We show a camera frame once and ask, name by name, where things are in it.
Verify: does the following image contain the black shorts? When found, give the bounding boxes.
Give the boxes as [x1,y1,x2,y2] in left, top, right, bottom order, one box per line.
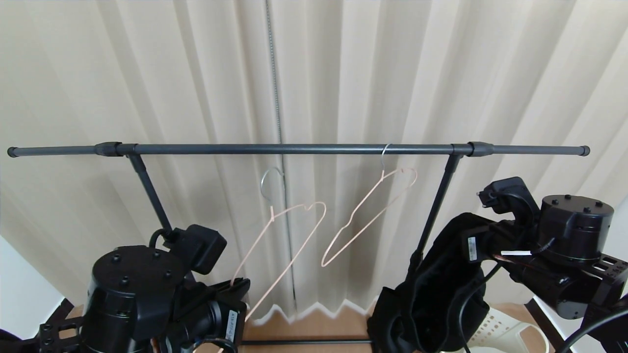
[368,212,491,353]

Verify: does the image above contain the beige curtain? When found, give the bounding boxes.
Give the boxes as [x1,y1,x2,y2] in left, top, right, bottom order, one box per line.
[0,0,628,324]

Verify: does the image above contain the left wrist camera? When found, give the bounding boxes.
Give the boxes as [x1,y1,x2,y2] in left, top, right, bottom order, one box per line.
[169,225,228,275]

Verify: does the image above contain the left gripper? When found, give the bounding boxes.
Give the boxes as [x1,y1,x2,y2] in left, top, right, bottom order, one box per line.
[169,277,251,353]

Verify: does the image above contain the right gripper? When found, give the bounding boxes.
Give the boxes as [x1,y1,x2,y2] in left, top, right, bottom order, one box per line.
[461,220,528,277]

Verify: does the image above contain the pink clothes hanger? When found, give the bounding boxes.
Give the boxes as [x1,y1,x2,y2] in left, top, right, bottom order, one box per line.
[321,144,419,268]
[230,168,327,324]

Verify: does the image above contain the white laundry basket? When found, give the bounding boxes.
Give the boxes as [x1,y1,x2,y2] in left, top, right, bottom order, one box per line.
[469,306,551,353]

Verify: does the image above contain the black clothes rack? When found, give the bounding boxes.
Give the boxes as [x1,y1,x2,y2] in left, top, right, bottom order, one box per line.
[7,141,591,346]

